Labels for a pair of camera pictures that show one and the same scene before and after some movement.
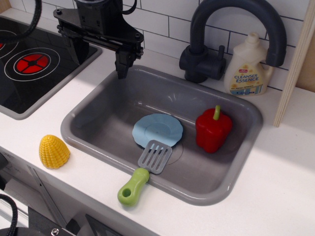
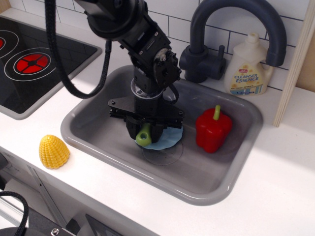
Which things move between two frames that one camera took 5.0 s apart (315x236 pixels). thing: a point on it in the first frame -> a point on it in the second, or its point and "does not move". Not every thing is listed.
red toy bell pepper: [212, 128] does not move
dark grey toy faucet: [199, 66] does not move
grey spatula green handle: [155, 159] -> [145, 128]
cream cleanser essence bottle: [246, 71] does not move
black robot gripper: [120, 34] -> [152, 110]
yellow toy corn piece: [53, 153] does not move
